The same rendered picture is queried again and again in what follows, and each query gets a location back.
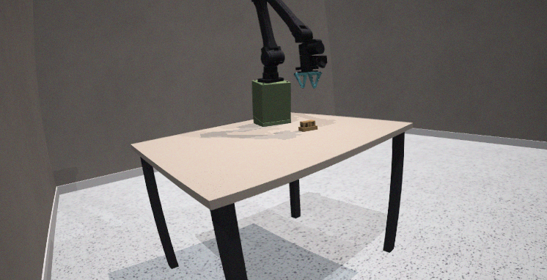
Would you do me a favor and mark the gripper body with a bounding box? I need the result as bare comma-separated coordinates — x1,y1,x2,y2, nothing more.
295,54,318,73

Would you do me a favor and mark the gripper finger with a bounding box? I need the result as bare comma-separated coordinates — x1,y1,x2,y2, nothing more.
307,72,322,89
294,73,307,88

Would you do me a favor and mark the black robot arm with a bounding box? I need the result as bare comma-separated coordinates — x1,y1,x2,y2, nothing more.
252,0,327,84

